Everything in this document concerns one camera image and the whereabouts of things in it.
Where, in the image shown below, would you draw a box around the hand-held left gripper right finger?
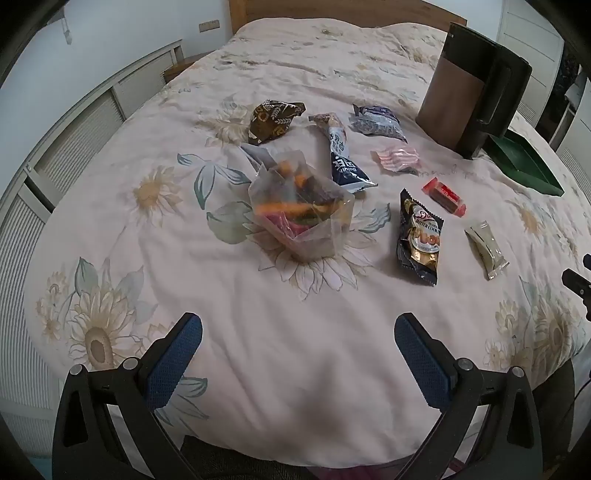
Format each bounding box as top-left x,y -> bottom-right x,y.
394,312 -> 543,480

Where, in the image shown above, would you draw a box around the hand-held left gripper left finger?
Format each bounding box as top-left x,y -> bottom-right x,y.
52,312 -> 204,480

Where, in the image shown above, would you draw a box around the green tray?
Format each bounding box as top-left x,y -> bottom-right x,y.
482,129 -> 565,197

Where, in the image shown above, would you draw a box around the pink striped snack packet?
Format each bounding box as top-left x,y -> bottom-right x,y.
372,146 -> 421,176

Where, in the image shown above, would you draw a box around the long blue white snack packet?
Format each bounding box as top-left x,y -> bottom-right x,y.
308,112 -> 378,193

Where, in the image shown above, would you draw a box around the small green beige packet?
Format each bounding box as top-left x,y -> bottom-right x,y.
464,220 -> 510,281

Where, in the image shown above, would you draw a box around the black gold cookie packet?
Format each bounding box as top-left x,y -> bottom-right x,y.
396,188 -> 446,287

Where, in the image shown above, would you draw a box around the dark grey cloth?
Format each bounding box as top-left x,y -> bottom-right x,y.
180,434 -> 416,480

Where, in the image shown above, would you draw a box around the red candy packet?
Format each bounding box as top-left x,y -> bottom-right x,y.
423,177 -> 468,217

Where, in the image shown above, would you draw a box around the clear plastic container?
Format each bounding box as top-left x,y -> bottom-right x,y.
240,144 -> 355,264

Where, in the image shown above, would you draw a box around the brown black upright box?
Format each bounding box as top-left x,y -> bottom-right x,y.
414,21 -> 533,161

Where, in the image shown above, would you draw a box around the white wardrobe doors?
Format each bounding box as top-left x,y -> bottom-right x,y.
496,0 -> 591,153

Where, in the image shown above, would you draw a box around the grey blue snack packet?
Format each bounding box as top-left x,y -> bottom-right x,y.
348,104 -> 408,143

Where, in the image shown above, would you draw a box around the brown patterned snack packet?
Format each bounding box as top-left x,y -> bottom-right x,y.
249,99 -> 307,145

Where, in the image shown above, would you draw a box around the white louvered cabinet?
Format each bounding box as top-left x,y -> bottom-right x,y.
0,39 -> 185,457

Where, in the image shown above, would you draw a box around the wooden nightstand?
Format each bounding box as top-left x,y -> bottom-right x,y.
164,53 -> 213,84

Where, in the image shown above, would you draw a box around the wooden headboard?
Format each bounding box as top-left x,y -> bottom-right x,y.
228,0 -> 468,35

